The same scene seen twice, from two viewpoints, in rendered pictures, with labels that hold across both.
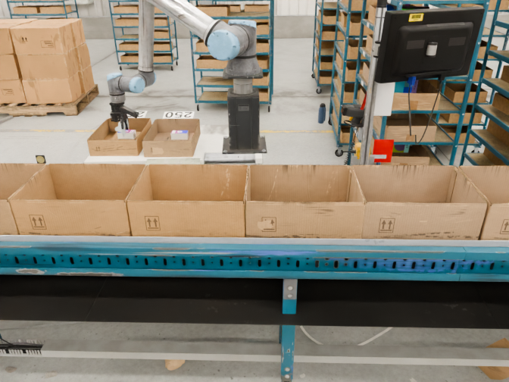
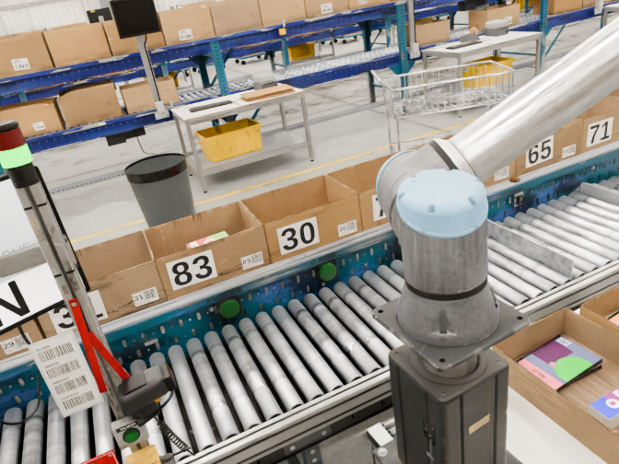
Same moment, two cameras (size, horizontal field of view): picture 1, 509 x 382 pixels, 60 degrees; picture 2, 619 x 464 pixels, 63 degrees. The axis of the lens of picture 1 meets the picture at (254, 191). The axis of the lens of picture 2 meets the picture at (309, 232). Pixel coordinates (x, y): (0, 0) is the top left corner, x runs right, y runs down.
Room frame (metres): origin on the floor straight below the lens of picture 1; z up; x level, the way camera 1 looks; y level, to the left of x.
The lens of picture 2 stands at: (3.12, -0.46, 1.80)
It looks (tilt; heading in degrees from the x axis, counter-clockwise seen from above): 26 degrees down; 157
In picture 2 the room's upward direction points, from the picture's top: 10 degrees counter-clockwise
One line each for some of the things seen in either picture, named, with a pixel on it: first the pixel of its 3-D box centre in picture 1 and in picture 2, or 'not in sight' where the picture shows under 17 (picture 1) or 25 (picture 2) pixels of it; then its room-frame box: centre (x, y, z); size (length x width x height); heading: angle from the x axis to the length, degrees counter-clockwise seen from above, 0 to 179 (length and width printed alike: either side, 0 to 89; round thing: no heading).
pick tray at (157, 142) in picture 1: (173, 136); (588, 377); (2.50, 0.49, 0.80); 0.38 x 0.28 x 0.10; 179
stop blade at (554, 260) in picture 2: not in sight; (521, 246); (1.89, 0.92, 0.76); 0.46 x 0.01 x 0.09; 178
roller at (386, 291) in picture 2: not in sight; (402, 305); (1.87, 0.37, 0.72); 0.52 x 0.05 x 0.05; 178
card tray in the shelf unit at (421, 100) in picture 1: (406, 92); not in sight; (2.74, -0.96, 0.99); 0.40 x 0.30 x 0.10; 174
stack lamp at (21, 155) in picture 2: not in sight; (11, 146); (2.10, -0.57, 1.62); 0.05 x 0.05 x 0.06
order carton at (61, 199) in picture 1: (87, 201); (383, 189); (1.42, 0.62, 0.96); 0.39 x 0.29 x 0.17; 88
